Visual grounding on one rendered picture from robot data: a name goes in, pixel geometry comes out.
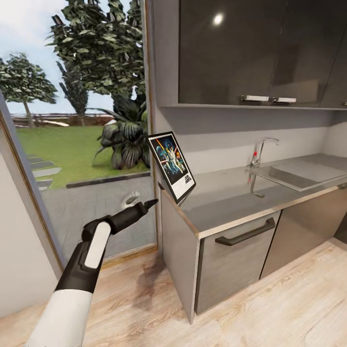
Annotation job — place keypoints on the poster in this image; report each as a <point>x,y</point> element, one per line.
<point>172,163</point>

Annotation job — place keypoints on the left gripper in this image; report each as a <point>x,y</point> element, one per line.
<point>133,214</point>

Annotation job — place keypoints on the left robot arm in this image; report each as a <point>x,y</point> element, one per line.
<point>64,319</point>

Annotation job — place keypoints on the dishwasher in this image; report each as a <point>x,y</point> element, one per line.
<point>232,259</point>

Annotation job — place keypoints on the fixed window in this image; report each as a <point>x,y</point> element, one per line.
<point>75,107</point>

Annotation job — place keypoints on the cabinet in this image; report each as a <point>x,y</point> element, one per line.
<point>267,54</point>
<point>335,93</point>

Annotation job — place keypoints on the drop in sink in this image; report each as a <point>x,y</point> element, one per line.
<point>298,175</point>

